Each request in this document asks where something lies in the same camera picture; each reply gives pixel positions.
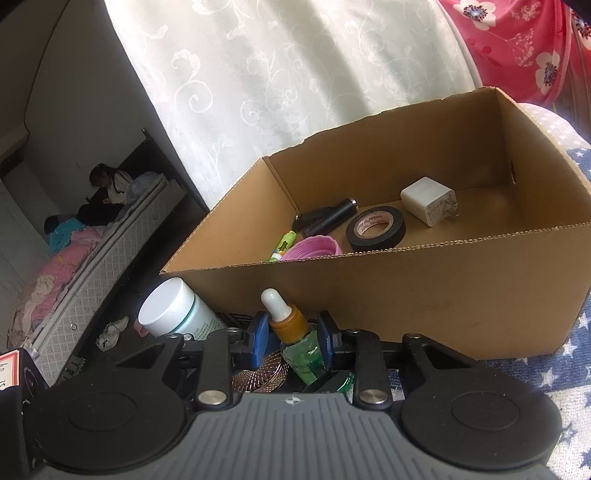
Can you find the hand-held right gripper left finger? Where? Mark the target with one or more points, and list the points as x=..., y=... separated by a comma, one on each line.
x=261, y=340

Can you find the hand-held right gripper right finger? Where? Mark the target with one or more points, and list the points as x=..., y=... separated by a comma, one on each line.
x=325, y=342

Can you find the green dropper bottle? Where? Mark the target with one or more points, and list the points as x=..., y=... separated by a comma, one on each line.
x=300, y=355

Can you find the dark jar with gold lid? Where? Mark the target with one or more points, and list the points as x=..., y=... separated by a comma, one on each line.
x=263, y=374

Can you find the pink plastic lid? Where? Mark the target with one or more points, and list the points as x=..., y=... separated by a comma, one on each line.
x=309, y=247

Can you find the green glue stick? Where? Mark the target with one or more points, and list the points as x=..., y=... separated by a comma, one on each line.
x=284, y=244

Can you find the white plastic bottle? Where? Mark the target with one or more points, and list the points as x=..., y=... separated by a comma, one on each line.
x=166, y=307

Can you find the black tape roll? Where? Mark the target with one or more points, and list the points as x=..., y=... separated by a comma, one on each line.
x=353, y=240

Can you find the brown cardboard box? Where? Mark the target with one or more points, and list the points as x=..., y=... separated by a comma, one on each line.
x=438, y=295

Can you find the black lipstick tube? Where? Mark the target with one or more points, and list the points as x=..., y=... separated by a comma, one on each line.
x=339, y=210

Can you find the white wall charger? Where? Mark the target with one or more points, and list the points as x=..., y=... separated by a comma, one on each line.
x=425, y=198

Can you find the white shoe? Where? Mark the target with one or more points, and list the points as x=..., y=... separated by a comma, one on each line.
x=111, y=334

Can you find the white mattress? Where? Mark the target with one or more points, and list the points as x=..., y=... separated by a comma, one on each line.
x=92, y=295

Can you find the pink blanket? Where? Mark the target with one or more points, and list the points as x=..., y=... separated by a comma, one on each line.
x=55, y=272

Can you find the dark bed headboard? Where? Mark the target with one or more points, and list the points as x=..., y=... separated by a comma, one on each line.
x=152, y=157

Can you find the blue star-print blanket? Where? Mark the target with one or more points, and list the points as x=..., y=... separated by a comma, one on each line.
x=554, y=383

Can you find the white patterned curtain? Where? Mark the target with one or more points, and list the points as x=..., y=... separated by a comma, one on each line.
x=277, y=69

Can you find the red floral cloth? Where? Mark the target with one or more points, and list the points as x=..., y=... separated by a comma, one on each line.
x=508, y=41

